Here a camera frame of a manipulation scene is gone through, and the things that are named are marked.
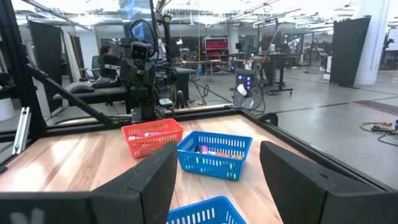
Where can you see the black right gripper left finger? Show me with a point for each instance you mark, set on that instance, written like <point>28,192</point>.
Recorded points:
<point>149,196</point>

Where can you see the person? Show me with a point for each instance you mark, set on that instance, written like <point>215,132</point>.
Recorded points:
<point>106,50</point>

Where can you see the black frame clamp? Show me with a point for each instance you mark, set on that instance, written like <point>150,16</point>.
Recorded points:
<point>269,114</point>

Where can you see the black computer mouse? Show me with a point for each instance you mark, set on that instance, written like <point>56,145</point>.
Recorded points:
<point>81,89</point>

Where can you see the black keyboard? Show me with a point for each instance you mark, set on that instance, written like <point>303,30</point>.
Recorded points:
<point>105,82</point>

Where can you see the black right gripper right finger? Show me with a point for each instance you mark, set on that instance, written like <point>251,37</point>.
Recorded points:
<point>292,189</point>

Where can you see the black partition screen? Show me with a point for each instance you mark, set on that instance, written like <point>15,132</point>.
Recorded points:
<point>349,53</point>

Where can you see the orange-capped thin white marker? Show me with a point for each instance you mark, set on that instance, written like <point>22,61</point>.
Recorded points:
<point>222,154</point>

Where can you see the orange plastic basket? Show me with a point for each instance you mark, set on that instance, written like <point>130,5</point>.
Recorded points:
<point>155,146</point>

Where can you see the black standing desk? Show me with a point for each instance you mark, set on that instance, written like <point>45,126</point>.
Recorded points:
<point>273,55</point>

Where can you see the blue plastic basket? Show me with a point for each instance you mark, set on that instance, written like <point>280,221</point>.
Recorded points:
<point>219,200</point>
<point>211,168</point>

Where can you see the pink-capped thin white marker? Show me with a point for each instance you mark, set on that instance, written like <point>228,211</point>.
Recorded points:
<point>203,149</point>

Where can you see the black-capped thin white marker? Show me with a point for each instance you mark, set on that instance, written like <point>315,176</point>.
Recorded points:
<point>196,149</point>

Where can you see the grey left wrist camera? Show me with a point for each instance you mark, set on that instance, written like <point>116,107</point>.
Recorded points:
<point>139,51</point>

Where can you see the black aluminium table frame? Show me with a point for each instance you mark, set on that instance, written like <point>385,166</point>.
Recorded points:
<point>21,81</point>

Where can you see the black floor fan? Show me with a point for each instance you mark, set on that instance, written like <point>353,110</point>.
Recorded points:
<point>248,107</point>

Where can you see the yellow thin marker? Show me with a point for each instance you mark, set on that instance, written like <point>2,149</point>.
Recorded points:
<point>237,157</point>

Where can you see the black panel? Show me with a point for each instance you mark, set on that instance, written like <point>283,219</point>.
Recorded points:
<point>46,56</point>

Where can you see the white column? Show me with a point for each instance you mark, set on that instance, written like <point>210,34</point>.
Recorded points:
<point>377,40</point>

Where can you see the pink whiteboard marker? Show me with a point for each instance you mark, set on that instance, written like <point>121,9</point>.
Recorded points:
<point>150,134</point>

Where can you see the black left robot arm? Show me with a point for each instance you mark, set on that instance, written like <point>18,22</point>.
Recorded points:
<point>147,105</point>

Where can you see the red shelf cart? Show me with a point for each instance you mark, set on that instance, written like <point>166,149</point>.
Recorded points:
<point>216,46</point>

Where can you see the black computer tower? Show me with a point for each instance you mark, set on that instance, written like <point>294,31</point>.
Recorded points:
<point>245,77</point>

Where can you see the silver aluminium bracket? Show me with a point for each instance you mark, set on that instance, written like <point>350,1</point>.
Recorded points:
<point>21,130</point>

